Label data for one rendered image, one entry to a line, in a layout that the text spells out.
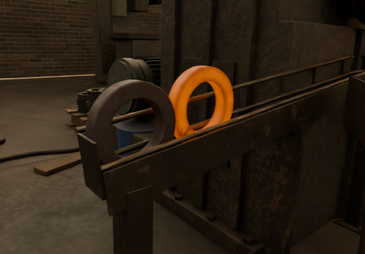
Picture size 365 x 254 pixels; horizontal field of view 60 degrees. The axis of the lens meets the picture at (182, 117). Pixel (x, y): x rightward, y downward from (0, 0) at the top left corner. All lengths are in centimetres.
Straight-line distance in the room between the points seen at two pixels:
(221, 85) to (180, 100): 12
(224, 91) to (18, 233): 112
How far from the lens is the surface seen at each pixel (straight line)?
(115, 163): 58
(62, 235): 150
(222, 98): 76
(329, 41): 129
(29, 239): 152
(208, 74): 70
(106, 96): 57
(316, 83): 118
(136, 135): 191
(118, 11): 513
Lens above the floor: 81
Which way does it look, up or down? 14 degrees down
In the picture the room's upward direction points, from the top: 2 degrees clockwise
